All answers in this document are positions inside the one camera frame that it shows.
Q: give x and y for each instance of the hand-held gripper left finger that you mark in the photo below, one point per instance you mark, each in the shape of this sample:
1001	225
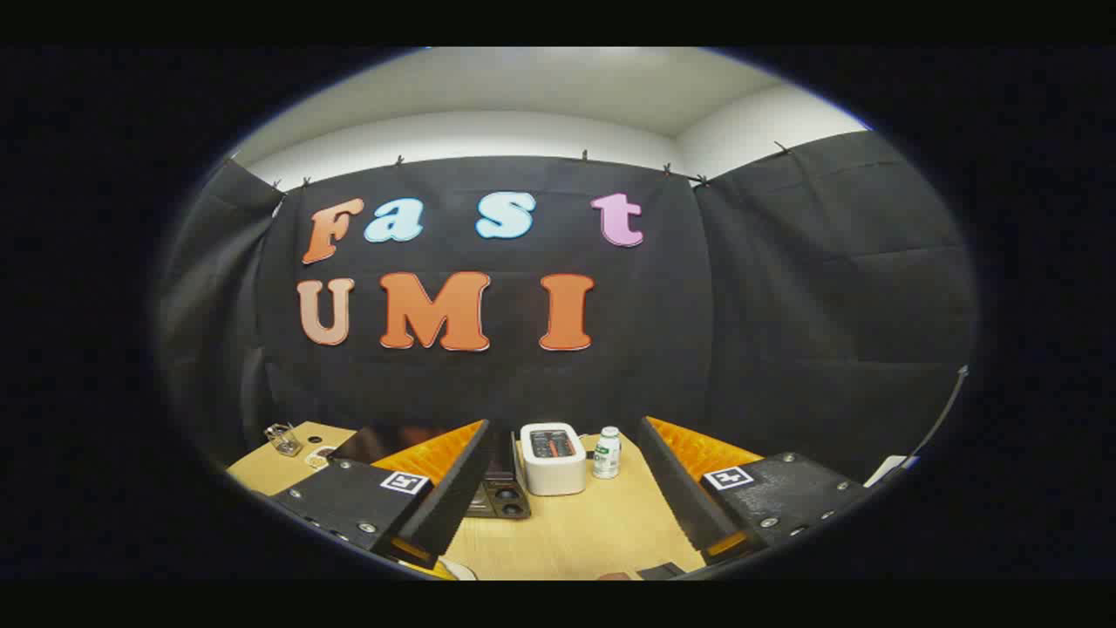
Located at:
458	488

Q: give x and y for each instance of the white bottle with green label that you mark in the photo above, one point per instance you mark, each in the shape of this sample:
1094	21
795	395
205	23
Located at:
606	458

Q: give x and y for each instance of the white pop-up toaster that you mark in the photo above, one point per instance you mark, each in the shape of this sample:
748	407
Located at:
553	467

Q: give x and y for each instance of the thin grey pole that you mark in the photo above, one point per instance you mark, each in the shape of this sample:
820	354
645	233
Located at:
946	414

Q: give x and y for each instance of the small white snack dish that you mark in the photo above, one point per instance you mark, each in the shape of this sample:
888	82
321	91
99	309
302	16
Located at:
319	457

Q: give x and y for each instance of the black toaster oven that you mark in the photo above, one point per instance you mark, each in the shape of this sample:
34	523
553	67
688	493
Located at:
504	488

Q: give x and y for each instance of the white flat sheet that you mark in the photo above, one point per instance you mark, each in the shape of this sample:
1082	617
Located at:
888	471

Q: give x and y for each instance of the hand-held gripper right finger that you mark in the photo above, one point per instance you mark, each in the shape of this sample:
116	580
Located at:
676	488

